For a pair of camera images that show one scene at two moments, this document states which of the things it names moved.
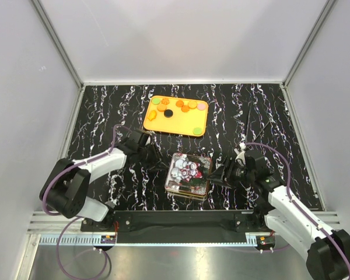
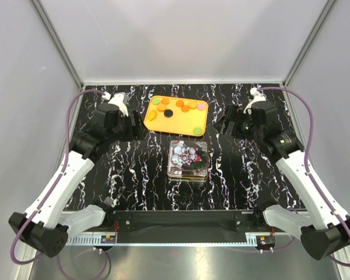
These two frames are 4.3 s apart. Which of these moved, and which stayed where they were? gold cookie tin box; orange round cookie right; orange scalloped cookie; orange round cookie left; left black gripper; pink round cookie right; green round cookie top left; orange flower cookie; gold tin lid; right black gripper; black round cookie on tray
Moved: right black gripper; left black gripper; gold tin lid; gold cookie tin box
Stayed: orange scalloped cookie; orange flower cookie; black round cookie on tray; orange round cookie right; pink round cookie right; green round cookie top left; orange round cookie left
